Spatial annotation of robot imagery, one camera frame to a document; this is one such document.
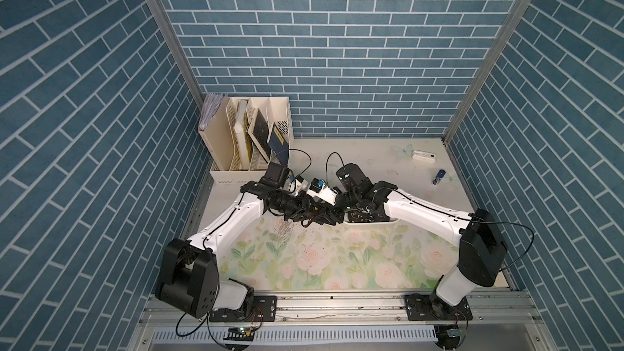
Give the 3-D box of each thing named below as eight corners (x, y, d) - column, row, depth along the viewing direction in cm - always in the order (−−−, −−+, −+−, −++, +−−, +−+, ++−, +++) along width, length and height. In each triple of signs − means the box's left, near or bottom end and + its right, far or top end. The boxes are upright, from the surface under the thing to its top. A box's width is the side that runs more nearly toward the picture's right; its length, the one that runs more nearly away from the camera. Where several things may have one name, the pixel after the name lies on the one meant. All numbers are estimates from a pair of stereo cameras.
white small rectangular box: (412, 159, 116) (414, 155, 114) (412, 153, 119) (413, 149, 116) (434, 162, 115) (436, 159, 113) (433, 157, 117) (435, 153, 115)
